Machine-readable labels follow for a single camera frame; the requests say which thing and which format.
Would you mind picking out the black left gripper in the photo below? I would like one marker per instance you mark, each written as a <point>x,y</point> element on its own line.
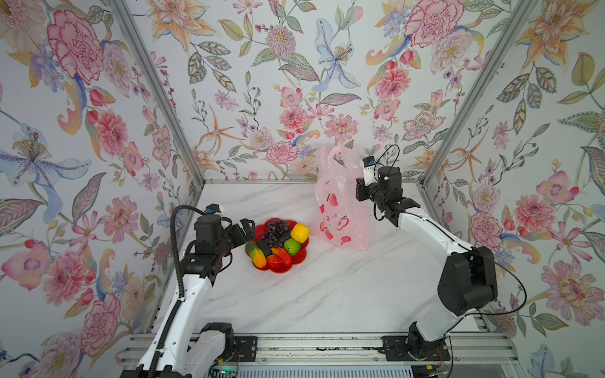
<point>241,237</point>

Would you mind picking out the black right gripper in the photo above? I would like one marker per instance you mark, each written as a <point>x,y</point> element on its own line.
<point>362,190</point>

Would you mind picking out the green yellow mango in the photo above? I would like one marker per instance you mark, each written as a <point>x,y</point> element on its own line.
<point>255,253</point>

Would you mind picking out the pink plastic bag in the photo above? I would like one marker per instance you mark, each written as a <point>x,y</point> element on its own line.
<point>342,220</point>

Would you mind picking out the red orange pepper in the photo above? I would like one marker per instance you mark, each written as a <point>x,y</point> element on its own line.
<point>285,256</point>

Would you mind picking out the yellow bell pepper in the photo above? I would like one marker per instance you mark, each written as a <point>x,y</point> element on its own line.
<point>300,233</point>

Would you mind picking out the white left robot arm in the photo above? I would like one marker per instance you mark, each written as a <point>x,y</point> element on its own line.
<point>171,353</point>

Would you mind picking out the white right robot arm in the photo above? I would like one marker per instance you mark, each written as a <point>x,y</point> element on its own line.
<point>467,281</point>

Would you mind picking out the dark eggplant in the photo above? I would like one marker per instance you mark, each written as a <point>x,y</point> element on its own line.
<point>265,248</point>

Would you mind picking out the dark purple grape bunch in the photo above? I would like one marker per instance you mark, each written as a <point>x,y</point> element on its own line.
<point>277,232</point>

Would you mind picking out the red tomato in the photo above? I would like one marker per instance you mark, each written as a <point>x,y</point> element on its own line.
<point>274,263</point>

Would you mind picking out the green lime fruit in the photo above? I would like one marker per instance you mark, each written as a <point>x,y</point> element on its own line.
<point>292,246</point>

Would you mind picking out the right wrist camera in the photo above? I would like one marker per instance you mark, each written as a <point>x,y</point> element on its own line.
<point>368,170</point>

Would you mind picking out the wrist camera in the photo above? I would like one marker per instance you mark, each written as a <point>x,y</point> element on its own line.
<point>214,209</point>
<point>368,170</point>

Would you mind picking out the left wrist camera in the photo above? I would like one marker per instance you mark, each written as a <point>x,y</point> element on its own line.
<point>214,209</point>

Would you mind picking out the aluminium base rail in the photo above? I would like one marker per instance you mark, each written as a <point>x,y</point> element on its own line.
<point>466,354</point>

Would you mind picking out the aluminium frame post right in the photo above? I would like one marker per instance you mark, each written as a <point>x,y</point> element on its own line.
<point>518,17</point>

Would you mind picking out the aluminium frame post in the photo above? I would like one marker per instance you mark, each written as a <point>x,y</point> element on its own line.
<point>143,57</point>
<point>518,17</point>

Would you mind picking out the aluminium frame post left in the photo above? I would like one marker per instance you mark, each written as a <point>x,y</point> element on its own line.
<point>143,57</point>

